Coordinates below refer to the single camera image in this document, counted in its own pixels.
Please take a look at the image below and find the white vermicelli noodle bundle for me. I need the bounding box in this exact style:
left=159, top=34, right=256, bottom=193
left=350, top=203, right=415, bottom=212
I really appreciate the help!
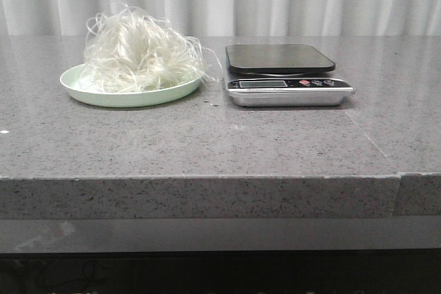
left=81, top=4, right=218, bottom=94

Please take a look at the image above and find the black silver kitchen scale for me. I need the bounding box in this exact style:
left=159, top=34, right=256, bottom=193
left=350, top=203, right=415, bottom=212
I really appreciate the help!
left=225, top=44, right=354, bottom=107

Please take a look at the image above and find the pale green round plate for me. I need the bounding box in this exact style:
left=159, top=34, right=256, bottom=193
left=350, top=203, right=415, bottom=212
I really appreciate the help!
left=60, top=64, right=201, bottom=108

